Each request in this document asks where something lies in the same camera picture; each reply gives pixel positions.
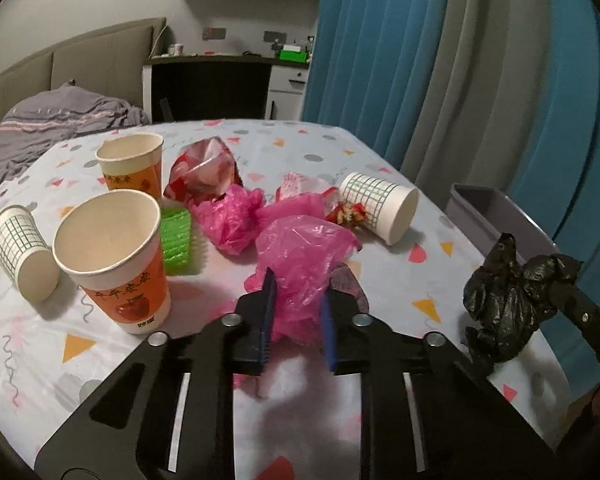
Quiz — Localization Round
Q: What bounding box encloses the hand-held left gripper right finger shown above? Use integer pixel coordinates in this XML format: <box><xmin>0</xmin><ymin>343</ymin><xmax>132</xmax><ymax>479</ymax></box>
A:
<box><xmin>320</xmin><ymin>286</ymin><xmax>557</xmax><ymax>480</ymax></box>

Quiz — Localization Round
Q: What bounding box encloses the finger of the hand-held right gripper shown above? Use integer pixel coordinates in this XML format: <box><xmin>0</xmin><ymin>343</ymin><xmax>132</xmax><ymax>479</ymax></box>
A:
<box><xmin>550</xmin><ymin>275</ymin><xmax>600</xmax><ymax>378</ymax></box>

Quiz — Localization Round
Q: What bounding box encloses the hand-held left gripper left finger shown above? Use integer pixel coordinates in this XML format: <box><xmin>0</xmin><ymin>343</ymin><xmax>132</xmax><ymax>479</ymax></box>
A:
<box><xmin>34</xmin><ymin>267</ymin><xmax>279</xmax><ymax>480</ymax></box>

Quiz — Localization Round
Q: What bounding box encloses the pink plastic bag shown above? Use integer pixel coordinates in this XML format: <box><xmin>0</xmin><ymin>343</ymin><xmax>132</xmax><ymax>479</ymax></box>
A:
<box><xmin>245</xmin><ymin>215</ymin><xmax>365</xmax><ymax>346</ymax></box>
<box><xmin>187</xmin><ymin>184</ymin><xmax>338</xmax><ymax>258</ymax></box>

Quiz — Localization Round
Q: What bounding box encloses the black plastic bag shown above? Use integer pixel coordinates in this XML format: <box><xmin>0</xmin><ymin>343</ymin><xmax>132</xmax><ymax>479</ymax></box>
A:
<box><xmin>462</xmin><ymin>232</ymin><xmax>583</xmax><ymax>376</ymax></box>

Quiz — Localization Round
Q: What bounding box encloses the green ribbed plastic tray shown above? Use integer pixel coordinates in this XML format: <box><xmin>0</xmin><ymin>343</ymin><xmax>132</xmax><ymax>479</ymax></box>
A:
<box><xmin>159</xmin><ymin>206</ymin><xmax>194</xmax><ymax>276</ymax></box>

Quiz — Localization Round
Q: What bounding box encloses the grey trash bin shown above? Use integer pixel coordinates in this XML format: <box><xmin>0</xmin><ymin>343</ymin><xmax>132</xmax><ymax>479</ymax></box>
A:
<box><xmin>449</xmin><ymin>182</ymin><xmax>561</xmax><ymax>266</ymax></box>

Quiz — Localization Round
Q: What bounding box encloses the green grid paper cup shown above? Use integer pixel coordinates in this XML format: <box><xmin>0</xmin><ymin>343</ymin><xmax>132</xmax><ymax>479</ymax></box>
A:
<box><xmin>0</xmin><ymin>205</ymin><xmax>61</xmax><ymax>303</ymax></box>
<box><xmin>339</xmin><ymin>171</ymin><xmax>420</xmax><ymax>246</ymax></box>

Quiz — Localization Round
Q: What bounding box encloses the small colourful candy wrapper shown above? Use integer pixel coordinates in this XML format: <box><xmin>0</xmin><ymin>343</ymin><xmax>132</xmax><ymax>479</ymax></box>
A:
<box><xmin>327</xmin><ymin>200</ymin><xmax>368</xmax><ymax>231</ymax></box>

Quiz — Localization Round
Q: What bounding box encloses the red white plastic wrapper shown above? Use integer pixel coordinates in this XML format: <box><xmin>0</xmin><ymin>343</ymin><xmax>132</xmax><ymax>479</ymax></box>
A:
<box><xmin>275</xmin><ymin>171</ymin><xmax>341</xmax><ymax>206</ymax></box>

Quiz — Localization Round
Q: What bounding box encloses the red snack wrapper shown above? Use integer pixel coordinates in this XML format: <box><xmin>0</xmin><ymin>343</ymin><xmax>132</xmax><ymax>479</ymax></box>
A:
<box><xmin>164</xmin><ymin>137</ymin><xmax>243</xmax><ymax>206</ymax></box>

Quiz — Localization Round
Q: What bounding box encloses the orange printed paper cup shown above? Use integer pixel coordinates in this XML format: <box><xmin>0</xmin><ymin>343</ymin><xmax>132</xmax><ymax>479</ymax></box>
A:
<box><xmin>96</xmin><ymin>134</ymin><xmax>164</xmax><ymax>202</ymax></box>
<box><xmin>52</xmin><ymin>190</ymin><xmax>172</xmax><ymax>336</ymax></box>

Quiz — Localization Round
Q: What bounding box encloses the patterned tablecloth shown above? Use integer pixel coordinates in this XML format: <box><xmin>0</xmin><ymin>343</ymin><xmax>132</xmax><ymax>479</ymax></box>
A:
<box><xmin>0</xmin><ymin>119</ymin><xmax>581</xmax><ymax>480</ymax></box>

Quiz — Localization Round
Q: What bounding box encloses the blue curtain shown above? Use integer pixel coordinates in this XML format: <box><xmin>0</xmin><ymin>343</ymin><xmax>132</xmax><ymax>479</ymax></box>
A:
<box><xmin>505</xmin><ymin>0</ymin><xmax>600</xmax><ymax>291</ymax></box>
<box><xmin>300</xmin><ymin>0</ymin><xmax>456</xmax><ymax>166</ymax></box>

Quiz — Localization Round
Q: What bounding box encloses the white drawer cabinet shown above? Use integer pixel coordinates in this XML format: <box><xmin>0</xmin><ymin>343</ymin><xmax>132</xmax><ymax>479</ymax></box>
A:
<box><xmin>267</xmin><ymin>65</ymin><xmax>311</xmax><ymax>121</ymax></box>

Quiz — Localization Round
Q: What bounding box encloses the dark desk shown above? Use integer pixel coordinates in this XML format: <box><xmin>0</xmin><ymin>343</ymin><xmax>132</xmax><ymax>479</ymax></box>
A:
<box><xmin>147</xmin><ymin>52</ymin><xmax>311</xmax><ymax>123</ymax></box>

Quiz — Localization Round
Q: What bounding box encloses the grey curtain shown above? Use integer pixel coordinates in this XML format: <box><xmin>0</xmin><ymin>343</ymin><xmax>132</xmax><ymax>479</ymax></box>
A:
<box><xmin>397</xmin><ymin>0</ymin><xmax>556</xmax><ymax>193</ymax></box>

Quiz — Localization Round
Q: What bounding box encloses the green box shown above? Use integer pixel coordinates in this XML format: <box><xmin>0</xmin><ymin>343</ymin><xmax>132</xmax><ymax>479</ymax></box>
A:
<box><xmin>278</xmin><ymin>45</ymin><xmax>312</xmax><ymax>64</ymax></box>

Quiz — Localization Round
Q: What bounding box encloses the grey upholstered headboard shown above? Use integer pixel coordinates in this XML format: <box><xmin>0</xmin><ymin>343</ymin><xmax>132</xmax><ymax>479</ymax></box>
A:
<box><xmin>0</xmin><ymin>17</ymin><xmax>168</xmax><ymax>128</ymax></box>

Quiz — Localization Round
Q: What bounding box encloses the white cable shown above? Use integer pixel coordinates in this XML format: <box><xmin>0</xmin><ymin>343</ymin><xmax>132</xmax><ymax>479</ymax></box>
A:
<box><xmin>150</xmin><ymin>0</ymin><xmax>216</xmax><ymax>58</ymax></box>

